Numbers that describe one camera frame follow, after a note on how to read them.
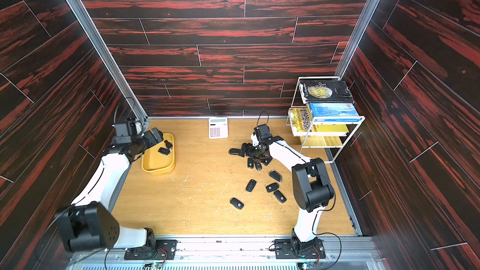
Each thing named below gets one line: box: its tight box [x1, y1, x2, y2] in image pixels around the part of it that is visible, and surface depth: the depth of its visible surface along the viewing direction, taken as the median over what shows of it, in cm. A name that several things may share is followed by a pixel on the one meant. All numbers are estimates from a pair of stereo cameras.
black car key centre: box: [245, 178, 257, 192], surface depth 92 cm
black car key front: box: [230, 197, 245, 210], surface depth 86 cm
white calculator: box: [208, 117, 229, 139], surface depth 116 cm
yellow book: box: [310, 123, 349, 134], surface depth 91 cm
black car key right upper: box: [268, 169, 283, 183], surface depth 96 cm
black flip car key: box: [157, 147, 170, 155], surface depth 104 cm
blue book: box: [308, 102, 361, 122], surface depth 78 cm
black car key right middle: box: [265, 182, 280, 193], surface depth 92 cm
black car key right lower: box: [273, 190, 287, 204], surface depth 88 cm
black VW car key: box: [247, 157, 254, 169], surface depth 100 cm
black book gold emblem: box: [298, 79, 355, 104], surface depth 84 cm
